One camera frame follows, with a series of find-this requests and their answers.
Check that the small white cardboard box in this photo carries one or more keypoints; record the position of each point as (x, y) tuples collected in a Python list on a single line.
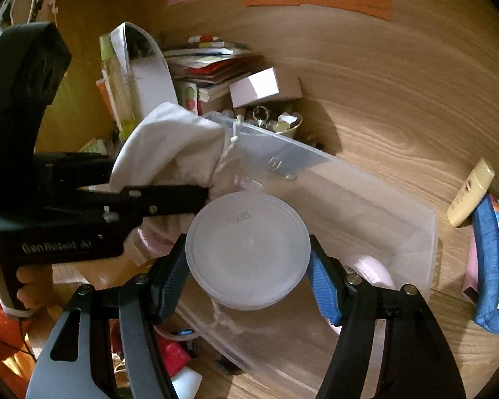
[(262, 87)]

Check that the cream lotion tube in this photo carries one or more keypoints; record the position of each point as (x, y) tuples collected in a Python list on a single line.
[(470, 195)]

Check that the bowl of small trinkets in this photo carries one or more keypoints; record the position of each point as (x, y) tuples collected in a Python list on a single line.
[(278, 122)]

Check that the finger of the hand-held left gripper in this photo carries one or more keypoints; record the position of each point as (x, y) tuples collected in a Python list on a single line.
[(70, 170), (166, 199)]

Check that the white paper bag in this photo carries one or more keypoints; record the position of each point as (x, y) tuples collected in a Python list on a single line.
[(149, 75)]

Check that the small white block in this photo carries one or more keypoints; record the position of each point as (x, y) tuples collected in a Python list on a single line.
[(187, 382)]

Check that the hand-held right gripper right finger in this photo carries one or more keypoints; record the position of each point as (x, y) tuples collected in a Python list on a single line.
[(322, 286)]

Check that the translucent round plastic container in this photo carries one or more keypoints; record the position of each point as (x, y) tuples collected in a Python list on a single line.
[(249, 249)]

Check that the pink flat case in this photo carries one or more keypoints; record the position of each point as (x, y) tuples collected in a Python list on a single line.
[(470, 289)]

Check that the green yellow small box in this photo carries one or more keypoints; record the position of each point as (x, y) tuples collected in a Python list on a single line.
[(93, 146)]

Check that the pink white round case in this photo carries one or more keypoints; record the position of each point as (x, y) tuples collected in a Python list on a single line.
[(370, 274)]

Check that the stack of books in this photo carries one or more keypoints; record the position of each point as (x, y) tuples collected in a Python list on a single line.
[(208, 66)]

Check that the person's left hand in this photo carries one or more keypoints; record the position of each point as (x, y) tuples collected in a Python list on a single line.
[(35, 286)]

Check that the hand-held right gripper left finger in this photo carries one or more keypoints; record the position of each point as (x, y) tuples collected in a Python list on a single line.
[(172, 286)]

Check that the green yellow upright packets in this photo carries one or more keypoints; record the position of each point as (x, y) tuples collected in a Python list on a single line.
[(116, 91)]

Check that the orange cloth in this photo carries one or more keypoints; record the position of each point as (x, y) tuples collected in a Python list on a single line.
[(0, 324)]

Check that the clear plastic storage bin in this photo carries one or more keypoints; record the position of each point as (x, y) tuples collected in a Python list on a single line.
[(357, 216)]

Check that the blue patchwork pencil case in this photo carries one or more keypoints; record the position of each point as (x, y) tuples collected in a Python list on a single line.
[(488, 266)]

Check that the red cloth pouch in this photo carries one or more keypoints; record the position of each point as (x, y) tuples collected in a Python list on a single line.
[(172, 355)]

